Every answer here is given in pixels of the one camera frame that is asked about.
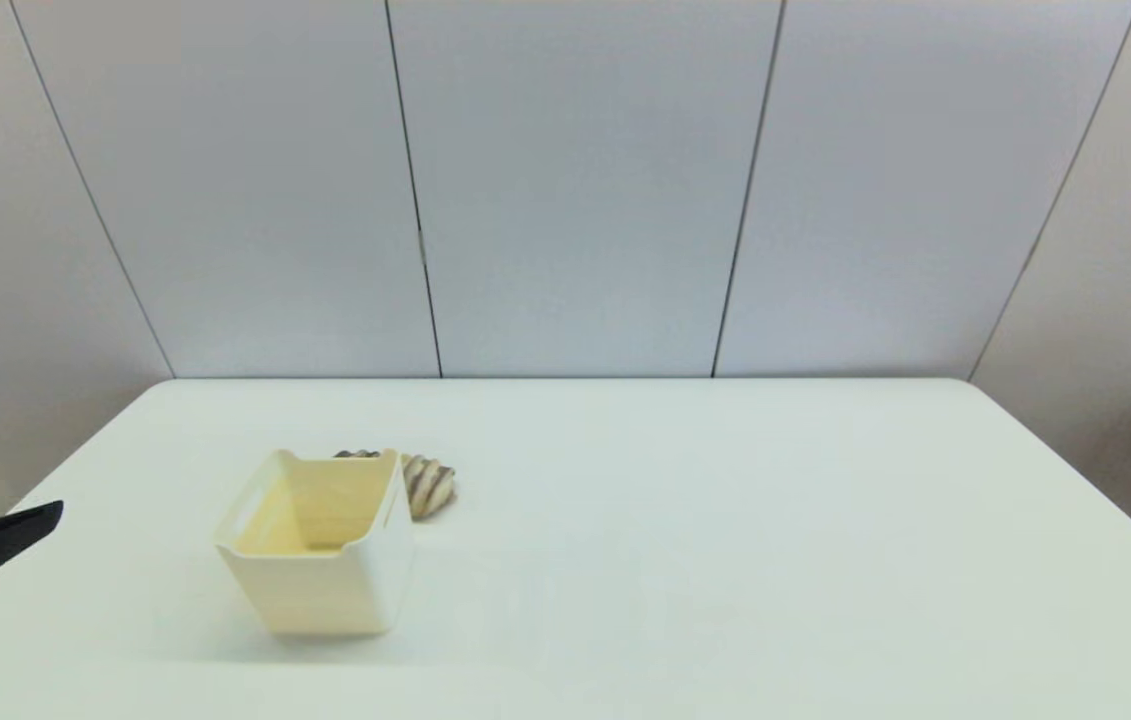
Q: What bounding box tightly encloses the long striped bread roll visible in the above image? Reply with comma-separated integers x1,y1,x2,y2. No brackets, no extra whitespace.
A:
333,449,458,522

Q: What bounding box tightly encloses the cream plastic storage bin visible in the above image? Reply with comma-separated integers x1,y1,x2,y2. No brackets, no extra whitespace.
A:
214,448,416,638

